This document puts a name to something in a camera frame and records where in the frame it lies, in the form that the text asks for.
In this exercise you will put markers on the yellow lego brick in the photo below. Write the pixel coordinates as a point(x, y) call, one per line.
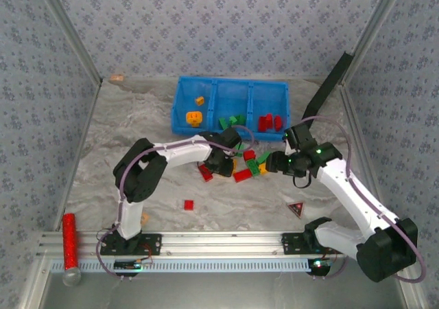
point(263, 169)

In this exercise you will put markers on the blue three-compartment plastic bin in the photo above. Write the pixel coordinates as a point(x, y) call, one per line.
point(229, 96)

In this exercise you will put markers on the orange lego with round stud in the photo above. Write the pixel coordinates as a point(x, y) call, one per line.
point(193, 117)

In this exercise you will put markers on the small red lego brick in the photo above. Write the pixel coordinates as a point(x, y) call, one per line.
point(188, 205)

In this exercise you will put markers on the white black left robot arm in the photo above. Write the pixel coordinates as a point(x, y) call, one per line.
point(178, 151)

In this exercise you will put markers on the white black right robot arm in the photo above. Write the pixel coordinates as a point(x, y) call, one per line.
point(350, 192)

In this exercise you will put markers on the black red triangle sign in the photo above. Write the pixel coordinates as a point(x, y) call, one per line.
point(296, 208)

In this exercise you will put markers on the long black foam strip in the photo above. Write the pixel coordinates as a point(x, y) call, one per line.
point(326, 89)

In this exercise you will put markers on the small tan wooden block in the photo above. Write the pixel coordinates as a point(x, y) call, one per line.
point(117, 78)
point(145, 218)

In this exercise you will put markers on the small circuit board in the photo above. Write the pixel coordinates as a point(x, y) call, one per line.
point(128, 264)
point(319, 265)

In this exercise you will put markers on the red glitter microphone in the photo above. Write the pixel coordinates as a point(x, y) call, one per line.
point(70, 240)

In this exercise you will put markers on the aluminium table side rail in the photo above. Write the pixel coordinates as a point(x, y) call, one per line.
point(356, 116)
point(90, 116)

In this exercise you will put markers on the aluminium mounting rail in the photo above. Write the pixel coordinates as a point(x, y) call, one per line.
point(219, 243)

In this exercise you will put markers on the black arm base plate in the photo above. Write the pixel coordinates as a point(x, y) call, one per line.
point(151, 244)
point(291, 243)

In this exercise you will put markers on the aluminium frame post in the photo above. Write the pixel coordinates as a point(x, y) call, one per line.
point(375, 27)
point(69, 27)

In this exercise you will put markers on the aluminium frame leg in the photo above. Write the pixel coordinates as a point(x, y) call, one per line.
point(415, 297)
point(32, 285)

